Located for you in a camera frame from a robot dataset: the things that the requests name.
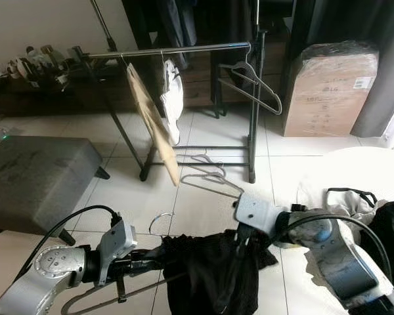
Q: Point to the light grey clothes hanger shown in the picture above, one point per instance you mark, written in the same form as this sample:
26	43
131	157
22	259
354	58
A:
128	290

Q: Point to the black garment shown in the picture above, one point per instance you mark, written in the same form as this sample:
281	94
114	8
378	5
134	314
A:
210	275

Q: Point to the black cloth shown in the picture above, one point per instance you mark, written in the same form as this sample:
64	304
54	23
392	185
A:
387	236

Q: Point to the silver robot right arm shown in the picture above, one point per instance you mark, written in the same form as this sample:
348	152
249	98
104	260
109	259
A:
348	262

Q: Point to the dark grey clothes hanger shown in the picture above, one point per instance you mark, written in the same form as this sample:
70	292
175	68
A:
243	67

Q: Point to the white clothes pile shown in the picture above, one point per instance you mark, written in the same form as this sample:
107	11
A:
338	200

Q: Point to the grey fabric ottoman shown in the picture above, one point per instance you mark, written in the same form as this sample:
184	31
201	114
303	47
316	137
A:
39	184

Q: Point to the beige hanging garment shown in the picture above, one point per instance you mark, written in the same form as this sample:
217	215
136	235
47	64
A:
151	121

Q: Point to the white hanging garment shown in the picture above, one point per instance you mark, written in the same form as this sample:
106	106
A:
172	98

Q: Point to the wrapped cardboard box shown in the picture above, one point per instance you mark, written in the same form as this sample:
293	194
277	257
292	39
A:
331	92

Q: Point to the white power strip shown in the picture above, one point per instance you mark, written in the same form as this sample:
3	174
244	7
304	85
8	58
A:
0	135

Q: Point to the dark wooden low cabinet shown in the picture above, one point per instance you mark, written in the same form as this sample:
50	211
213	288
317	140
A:
26	102

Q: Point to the black metal clothes rack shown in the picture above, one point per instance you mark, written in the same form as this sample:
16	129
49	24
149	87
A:
194	49

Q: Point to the dark grey curtain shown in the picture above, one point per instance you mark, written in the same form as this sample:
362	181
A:
384	65

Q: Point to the tan shoe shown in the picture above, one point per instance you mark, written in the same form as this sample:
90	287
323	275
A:
47	56

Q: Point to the white sneaker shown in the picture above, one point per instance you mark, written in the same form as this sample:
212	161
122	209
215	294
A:
23	62

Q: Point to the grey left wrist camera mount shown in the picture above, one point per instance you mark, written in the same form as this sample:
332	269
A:
115	246

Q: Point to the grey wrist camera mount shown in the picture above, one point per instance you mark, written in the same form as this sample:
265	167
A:
115	246
259	210

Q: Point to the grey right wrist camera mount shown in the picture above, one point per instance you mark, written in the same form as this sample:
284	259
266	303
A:
259	210

